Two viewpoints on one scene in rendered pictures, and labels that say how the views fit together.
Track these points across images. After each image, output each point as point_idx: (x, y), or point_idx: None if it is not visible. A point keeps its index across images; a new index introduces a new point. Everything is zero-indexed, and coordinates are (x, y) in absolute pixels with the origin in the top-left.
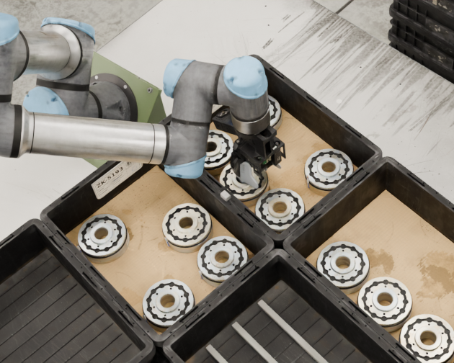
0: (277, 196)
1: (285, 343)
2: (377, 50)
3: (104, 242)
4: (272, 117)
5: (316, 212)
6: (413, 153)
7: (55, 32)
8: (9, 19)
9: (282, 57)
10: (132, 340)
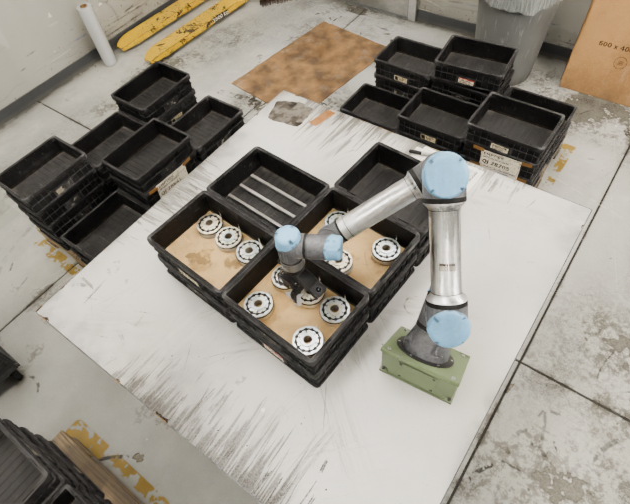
0: None
1: (278, 220)
2: (233, 465)
3: (382, 243)
4: (297, 337)
5: (259, 255)
6: (213, 370)
7: (446, 296)
8: (427, 173)
9: (309, 450)
10: None
